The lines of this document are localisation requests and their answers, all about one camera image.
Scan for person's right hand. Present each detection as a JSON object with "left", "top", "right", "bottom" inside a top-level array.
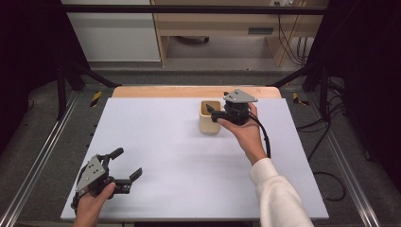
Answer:
[{"left": 217, "top": 102, "right": 269, "bottom": 166}]

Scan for white table board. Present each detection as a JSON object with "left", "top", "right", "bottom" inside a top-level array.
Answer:
[{"left": 60, "top": 96, "right": 329, "bottom": 221}]

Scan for black hanging desk cables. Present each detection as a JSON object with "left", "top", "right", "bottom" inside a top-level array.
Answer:
[{"left": 276, "top": 13, "right": 309, "bottom": 67}]

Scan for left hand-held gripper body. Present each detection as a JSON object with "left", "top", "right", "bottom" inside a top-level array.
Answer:
[{"left": 71, "top": 153, "right": 132, "bottom": 210}]

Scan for black floor cable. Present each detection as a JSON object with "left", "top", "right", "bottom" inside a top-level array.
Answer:
[{"left": 295, "top": 79, "right": 348, "bottom": 202}]

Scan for wooden table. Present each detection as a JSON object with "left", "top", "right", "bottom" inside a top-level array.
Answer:
[{"left": 112, "top": 85, "right": 282, "bottom": 99}]

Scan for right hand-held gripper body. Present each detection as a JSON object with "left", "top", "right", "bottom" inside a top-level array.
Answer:
[{"left": 210, "top": 88, "right": 259, "bottom": 127}]

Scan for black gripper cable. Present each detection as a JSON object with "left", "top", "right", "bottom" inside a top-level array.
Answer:
[
  {"left": 70, "top": 188, "right": 81, "bottom": 214},
  {"left": 248, "top": 111, "right": 272, "bottom": 159}
]

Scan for black metal stand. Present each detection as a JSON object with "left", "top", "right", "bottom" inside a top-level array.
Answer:
[
  {"left": 267, "top": 61, "right": 331, "bottom": 123},
  {"left": 56, "top": 59, "right": 123, "bottom": 121}
]

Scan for black horizontal frame bar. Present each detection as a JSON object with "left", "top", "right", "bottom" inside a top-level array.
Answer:
[{"left": 61, "top": 4, "right": 327, "bottom": 16}]

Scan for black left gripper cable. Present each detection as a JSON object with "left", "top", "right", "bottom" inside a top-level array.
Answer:
[{"left": 70, "top": 188, "right": 81, "bottom": 214}]

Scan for white power strip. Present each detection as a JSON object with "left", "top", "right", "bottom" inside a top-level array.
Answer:
[{"left": 269, "top": 0, "right": 298, "bottom": 8}]

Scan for yellow black floor tape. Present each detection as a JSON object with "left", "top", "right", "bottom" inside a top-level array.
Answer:
[
  {"left": 90, "top": 90, "right": 104, "bottom": 108},
  {"left": 291, "top": 92, "right": 310, "bottom": 107}
]

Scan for black curtain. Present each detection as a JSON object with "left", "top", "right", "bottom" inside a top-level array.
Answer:
[
  {"left": 0, "top": 0, "right": 93, "bottom": 153},
  {"left": 302, "top": 0, "right": 401, "bottom": 185}
]

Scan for white cabinet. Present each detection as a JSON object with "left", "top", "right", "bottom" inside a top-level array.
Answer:
[{"left": 61, "top": 0, "right": 162, "bottom": 63}]

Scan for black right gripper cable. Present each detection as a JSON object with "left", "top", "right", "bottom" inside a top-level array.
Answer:
[{"left": 248, "top": 111, "right": 272, "bottom": 159}]

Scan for wooden desk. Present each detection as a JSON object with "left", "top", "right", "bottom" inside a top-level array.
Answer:
[{"left": 150, "top": 0, "right": 329, "bottom": 68}]

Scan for aluminium floor rail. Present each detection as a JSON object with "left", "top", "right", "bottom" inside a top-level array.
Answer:
[
  {"left": 0, "top": 91, "right": 80, "bottom": 227},
  {"left": 305, "top": 93, "right": 383, "bottom": 227}
]

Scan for square wooden cup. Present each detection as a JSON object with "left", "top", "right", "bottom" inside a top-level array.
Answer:
[{"left": 199, "top": 99, "right": 223, "bottom": 135}]

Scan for person's left hand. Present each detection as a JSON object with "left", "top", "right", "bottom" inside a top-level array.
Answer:
[{"left": 74, "top": 182, "right": 117, "bottom": 221}]

